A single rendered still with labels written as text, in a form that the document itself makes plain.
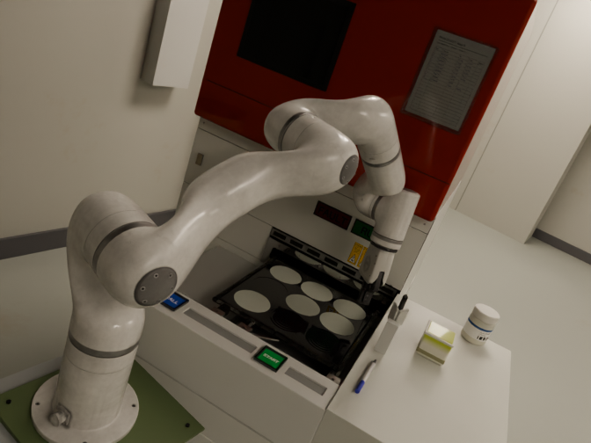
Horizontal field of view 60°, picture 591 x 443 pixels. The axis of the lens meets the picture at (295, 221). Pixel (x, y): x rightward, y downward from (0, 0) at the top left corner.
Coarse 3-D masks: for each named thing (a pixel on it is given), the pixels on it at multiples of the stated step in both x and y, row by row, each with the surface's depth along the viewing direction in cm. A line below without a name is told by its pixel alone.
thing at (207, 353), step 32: (160, 320) 110; (192, 320) 110; (224, 320) 114; (160, 352) 112; (192, 352) 108; (224, 352) 105; (256, 352) 107; (192, 384) 110; (224, 384) 107; (256, 384) 103; (288, 384) 101; (320, 384) 105; (256, 416) 105; (288, 416) 102; (320, 416) 99
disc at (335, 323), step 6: (330, 312) 143; (324, 318) 139; (330, 318) 140; (336, 318) 142; (342, 318) 143; (324, 324) 137; (330, 324) 138; (336, 324) 139; (342, 324) 140; (348, 324) 141; (336, 330) 136; (342, 330) 137; (348, 330) 138
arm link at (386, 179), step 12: (396, 156) 111; (372, 168) 112; (384, 168) 112; (396, 168) 113; (360, 180) 128; (372, 180) 117; (384, 180) 115; (396, 180) 116; (360, 192) 127; (372, 192) 122; (384, 192) 119; (396, 192) 120; (360, 204) 134; (372, 204) 134
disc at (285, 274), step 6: (270, 270) 154; (276, 270) 156; (282, 270) 157; (288, 270) 158; (276, 276) 152; (282, 276) 153; (288, 276) 155; (294, 276) 156; (300, 276) 157; (288, 282) 151; (294, 282) 152
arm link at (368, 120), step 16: (368, 96) 101; (272, 112) 99; (288, 112) 97; (304, 112) 97; (320, 112) 100; (336, 112) 99; (352, 112) 99; (368, 112) 99; (384, 112) 101; (272, 128) 98; (336, 128) 101; (352, 128) 100; (368, 128) 100; (384, 128) 102; (272, 144) 100; (368, 144) 105; (384, 144) 106; (368, 160) 110; (384, 160) 109
